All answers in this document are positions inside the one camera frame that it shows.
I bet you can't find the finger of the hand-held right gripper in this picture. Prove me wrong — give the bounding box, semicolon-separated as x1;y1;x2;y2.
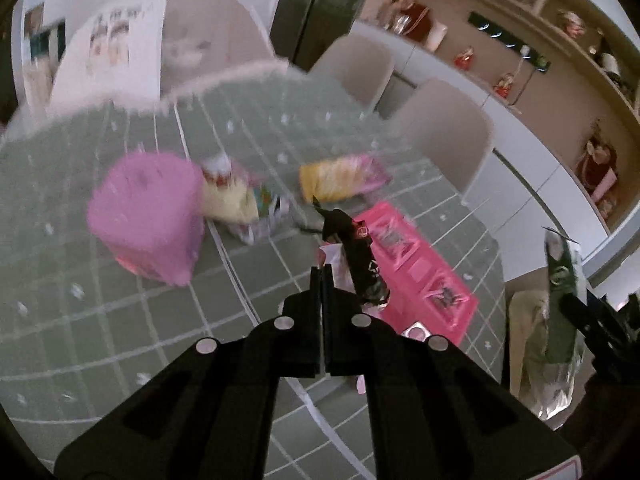
560;294;617;357
588;293;640;342

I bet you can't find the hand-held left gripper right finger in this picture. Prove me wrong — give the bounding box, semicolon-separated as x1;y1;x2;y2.
324;265;583;480

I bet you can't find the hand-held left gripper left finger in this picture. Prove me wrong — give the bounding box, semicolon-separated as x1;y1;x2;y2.
54;265;326;480

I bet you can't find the translucent plastic bag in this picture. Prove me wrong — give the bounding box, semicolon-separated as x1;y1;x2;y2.
507;290;587;421

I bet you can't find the pink white wrapper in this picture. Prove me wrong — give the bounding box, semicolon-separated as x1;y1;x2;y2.
319;242;352;283

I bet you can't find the black wrapper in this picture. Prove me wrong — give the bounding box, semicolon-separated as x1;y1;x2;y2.
312;195;392;307

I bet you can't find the colourful wrapper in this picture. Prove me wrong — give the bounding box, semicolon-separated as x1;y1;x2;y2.
225;185;292;246

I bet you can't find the yellow snack packet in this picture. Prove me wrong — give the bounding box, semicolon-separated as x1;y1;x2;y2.
200;155;261;226

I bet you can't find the yellow pink packet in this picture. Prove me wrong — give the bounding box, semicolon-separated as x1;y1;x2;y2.
299;155;393;204

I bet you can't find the pink toy stove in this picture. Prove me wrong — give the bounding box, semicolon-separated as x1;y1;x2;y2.
320;201;480;346

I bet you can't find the white sideboard cabinet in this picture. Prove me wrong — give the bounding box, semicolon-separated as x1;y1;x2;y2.
350;22;640;301

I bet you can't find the green checked tablecloth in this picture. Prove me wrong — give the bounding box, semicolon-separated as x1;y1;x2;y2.
0;72;506;476

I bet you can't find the wooden shelf unit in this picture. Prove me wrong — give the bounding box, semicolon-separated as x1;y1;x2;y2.
360;0;640;241

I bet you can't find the beige dining chair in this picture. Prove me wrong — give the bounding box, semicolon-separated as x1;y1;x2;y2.
387;79;496;206
307;35;396;111

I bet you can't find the panda plush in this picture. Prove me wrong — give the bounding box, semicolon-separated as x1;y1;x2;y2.
595;40;640;93

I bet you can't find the black hook rack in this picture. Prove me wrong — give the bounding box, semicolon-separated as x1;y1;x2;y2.
467;11;552;72

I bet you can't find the red white figurine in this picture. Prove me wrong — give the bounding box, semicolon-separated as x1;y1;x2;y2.
557;10;586;39

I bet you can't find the white cup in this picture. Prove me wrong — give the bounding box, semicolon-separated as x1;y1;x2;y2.
425;22;448;53

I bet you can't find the mesh food cover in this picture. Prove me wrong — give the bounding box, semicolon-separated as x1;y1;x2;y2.
160;0;276;106

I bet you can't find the dark glass cabinet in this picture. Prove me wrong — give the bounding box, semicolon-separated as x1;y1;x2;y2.
272;0;381;73

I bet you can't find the dark red bag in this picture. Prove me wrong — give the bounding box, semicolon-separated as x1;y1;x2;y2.
397;2;432;42

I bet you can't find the white cartoon printed sign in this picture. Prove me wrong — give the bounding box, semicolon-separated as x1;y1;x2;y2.
52;0;168;106

